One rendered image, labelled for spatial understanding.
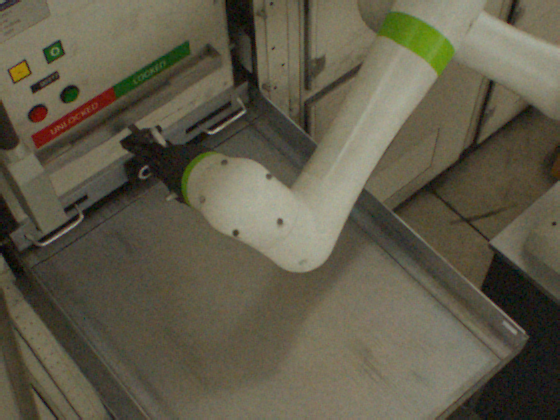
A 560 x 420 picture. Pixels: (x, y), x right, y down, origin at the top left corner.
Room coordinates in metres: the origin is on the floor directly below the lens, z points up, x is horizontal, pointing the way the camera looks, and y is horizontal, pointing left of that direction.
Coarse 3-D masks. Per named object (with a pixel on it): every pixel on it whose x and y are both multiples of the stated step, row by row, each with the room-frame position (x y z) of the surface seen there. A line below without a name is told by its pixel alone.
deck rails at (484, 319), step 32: (256, 128) 1.05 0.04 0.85; (288, 128) 1.02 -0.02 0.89; (384, 224) 0.80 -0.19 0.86; (416, 256) 0.74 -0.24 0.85; (64, 288) 0.71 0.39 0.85; (448, 288) 0.67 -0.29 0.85; (64, 320) 0.65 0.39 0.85; (480, 320) 0.61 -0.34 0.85; (96, 352) 0.55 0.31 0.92; (512, 352) 0.55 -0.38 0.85; (128, 384) 0.52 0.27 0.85; (160, 416) 0.46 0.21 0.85
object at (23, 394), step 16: (0, 288) 0.71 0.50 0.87; (0, 304) 0.69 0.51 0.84; (0, 320) 0.66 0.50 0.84; (0, 336) 0.62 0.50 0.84; (16, 336) 0.62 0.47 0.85; (0, 352) 0.58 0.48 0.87; (16, 352) 0.59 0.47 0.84; (0, 368) 0.54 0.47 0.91; (16, 368) 0.56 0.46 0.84; (0, 384) 0.50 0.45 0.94; (16, 384) 0.53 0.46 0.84; (0, 400) 0.46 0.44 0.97; (16, 400) 0.50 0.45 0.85; (32, 400) 0.50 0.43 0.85; (0, 416) 0.42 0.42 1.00; (16, 416) 0.46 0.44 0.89; (32, 416) 0.48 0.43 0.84
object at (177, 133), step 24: (216, 96) 1.08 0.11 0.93; (240, 96) 1.10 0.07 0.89; (192, 120) 1.03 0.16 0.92; (216, 120) 1.06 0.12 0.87; (120, 168) 0.92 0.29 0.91; (72, 192) 0.87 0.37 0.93; (96, 192) 0.89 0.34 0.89; (0, 216) 0.82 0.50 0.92; (72, 216) 0.85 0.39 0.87; (24, 240) 0.79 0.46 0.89
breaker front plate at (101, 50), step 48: (0, 0) 0.88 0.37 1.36; (48, 0) 0.92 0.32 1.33; (96, 0) 0.96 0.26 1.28; (144, 0) 1.01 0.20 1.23; (192, 0) 1.07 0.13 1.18; (0, 48) 0.87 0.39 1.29; (96, 48) 0.95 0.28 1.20; (144, 48) 1.00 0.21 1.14; (192, 48) 1.06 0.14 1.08; (0, 96) 0.85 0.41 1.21; (48, 96) 0.89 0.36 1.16; (144, 96) 0.99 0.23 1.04; (192, 96) 1.05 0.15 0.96; (48, 144) 0.87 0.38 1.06
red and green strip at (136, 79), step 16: (176, 48) 1.04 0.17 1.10; (160, 64) 1.01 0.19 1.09; (128, 80) 0.97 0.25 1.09; (144, 80) 0.99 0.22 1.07; (96, 96) 0.94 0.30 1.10; (112, 96) 0.95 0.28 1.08; (80, 112) 0.91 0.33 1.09; (96, 112) 0.93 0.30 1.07; (48, 128) 0.88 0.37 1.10; (64, 128) 0.89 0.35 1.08
